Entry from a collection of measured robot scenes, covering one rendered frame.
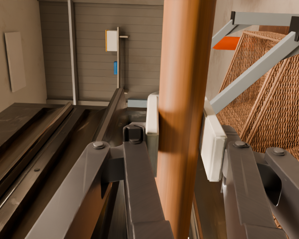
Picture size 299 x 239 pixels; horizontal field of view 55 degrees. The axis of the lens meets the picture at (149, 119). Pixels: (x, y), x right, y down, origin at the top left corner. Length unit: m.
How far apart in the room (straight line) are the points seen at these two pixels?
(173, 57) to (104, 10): 7.83
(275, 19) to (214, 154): 0.96
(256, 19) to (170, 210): 0.92
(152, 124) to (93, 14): 7.89
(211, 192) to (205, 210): 0.09
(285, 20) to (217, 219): 0.69
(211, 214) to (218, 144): 0.82
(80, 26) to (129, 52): 1.43
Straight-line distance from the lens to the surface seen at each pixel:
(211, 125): 0.17
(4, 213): 1.04
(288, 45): 0.61
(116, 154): 0.15
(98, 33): 8.03
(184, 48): 0.17
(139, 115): 1.79
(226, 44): 3.53
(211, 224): 0.95
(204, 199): 1.04
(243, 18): 1.07
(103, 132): 1.13
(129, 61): 7.98
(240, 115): 1.65
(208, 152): 0.17
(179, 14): 0.17
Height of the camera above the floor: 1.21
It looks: 1 degrees up
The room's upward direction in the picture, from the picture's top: 88 degrees counter-clockwise
